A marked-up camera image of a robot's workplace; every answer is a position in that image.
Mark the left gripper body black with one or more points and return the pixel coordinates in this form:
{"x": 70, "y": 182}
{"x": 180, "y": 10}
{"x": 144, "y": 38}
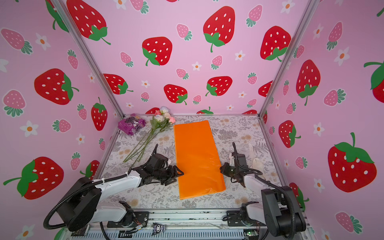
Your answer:
{"x": 164, "y": 174}

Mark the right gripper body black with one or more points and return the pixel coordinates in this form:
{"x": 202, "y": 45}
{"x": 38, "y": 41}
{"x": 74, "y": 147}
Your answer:
{"x": 230, "y": 170}

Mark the orange wrapping paper sheet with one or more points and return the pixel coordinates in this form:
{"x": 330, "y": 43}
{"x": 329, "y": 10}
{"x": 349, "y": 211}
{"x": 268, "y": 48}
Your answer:
{"x": 197, "y": 156}

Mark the fake pink rose stem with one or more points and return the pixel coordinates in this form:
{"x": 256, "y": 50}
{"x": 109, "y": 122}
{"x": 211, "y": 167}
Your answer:
{"x": 171, "y": 120}

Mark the fake cream rose stem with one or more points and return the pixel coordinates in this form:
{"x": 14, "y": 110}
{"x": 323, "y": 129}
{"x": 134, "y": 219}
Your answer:
{"x": 166, "y": 115}

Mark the fake pale rose stem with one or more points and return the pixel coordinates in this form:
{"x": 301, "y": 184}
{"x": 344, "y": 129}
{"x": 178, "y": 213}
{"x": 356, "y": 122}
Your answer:
{"x": 163, "y": 110}

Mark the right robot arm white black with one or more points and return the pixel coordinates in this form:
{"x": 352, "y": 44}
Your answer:
{"x": 278, "y": 211}

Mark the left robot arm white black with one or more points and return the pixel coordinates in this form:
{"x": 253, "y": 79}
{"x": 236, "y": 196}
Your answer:
{"x": 80, "y": 206}

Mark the white ribbon strip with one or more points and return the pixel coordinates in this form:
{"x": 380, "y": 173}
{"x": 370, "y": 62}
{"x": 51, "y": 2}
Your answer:
{"x": 256, "y": 163}

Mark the purple plastic snack bag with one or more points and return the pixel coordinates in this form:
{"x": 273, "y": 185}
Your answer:
{"x": 131, "y": 125}

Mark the small purple figure charm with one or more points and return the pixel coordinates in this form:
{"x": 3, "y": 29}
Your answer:
{"x": 158, "y": 228}

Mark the left black label plate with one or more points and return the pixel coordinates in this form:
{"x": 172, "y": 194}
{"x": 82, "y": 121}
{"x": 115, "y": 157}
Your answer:
{"x": 81, "y": 232}

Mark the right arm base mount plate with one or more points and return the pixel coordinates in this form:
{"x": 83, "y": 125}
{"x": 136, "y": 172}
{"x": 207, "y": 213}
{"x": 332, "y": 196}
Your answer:
{"x": 234, "y": 219}

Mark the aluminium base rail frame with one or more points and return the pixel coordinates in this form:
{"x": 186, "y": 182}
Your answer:
{"x": 181, "y": 224}

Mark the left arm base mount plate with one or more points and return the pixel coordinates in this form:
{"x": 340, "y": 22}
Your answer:
{"x": 131, "y": 220}

